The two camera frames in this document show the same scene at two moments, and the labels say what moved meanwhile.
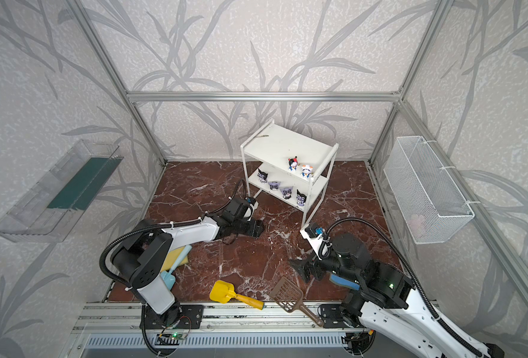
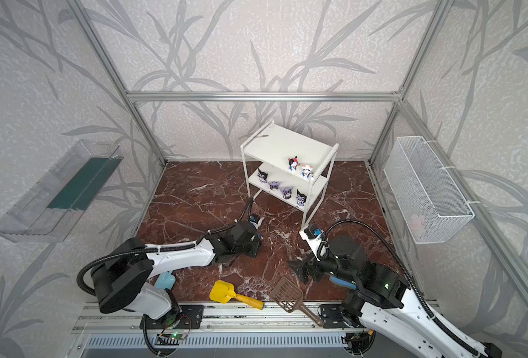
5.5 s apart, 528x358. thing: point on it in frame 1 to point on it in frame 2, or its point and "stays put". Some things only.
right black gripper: (312, 268) stays put
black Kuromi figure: (300, 198) stays put
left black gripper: (250, 228) to (253, 244)
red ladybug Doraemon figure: (293, 163) stays put
